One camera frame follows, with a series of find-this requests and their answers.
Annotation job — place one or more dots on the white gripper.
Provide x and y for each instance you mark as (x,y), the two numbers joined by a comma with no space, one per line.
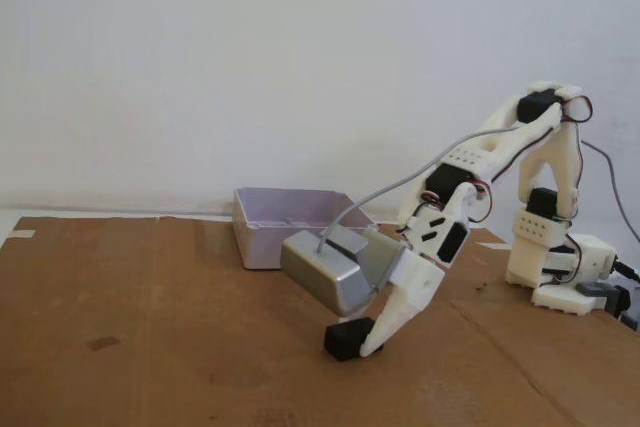
(419,283)

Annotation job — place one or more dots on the black block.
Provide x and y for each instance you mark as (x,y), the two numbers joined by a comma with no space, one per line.
(342,341)

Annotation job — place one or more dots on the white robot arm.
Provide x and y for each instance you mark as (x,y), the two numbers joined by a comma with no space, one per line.
(530,139)

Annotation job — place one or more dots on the white plastic box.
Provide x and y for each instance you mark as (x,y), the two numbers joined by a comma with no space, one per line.
(260,242)

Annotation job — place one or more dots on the silver webcam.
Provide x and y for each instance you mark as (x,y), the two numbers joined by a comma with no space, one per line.
(320,272)

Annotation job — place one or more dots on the brown cardboard sheet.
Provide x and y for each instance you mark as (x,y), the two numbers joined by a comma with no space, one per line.
(200,372)

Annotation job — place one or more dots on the grey black table clamp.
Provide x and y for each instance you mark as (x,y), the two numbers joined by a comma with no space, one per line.
(597,291)

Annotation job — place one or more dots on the white tape strip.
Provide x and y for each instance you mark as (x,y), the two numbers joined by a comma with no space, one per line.
(22,234)

